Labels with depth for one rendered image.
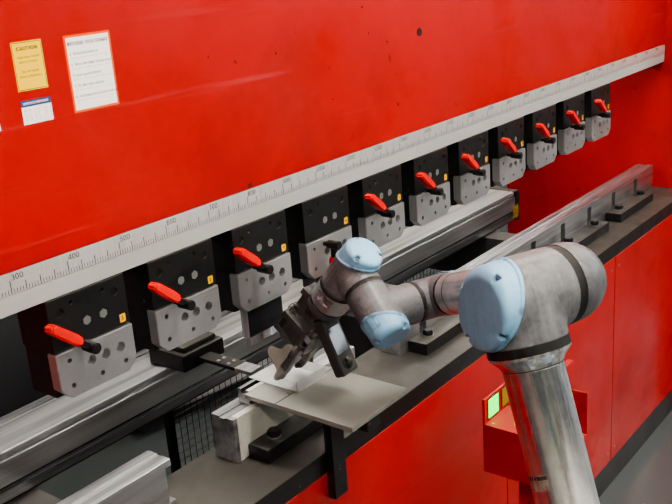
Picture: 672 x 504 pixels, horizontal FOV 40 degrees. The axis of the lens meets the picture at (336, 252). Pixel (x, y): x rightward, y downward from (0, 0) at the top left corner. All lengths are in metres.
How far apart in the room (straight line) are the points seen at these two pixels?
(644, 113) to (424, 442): 1.88
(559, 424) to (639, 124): 2.48
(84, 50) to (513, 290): 0.72
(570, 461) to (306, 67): 0.91
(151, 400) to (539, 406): 0.98
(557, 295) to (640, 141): 2.44
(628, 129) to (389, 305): 2.22
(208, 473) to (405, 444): 0.49
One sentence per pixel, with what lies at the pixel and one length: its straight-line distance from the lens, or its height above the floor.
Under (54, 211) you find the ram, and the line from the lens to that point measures 1.43.
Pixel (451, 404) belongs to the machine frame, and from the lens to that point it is 2.24.
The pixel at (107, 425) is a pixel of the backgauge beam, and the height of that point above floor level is 0.93.
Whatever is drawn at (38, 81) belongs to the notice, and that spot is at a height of 1.66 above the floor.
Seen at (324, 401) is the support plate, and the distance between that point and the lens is 1.77.
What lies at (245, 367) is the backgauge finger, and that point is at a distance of 1.93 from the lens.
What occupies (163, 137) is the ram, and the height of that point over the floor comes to 1.54.
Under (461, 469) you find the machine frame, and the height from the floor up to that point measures 0.57.
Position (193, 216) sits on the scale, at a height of 1.39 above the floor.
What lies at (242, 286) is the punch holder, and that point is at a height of 1.23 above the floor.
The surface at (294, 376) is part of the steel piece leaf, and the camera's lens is 1.87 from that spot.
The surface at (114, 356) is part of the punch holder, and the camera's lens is 1.54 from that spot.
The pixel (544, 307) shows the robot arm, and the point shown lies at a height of 1.34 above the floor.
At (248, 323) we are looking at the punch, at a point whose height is 1.13.
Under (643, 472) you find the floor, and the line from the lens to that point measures 3.49.
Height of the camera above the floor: 1.81
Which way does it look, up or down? 18 degrees down
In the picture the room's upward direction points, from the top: 4 degrees counter-clockwise
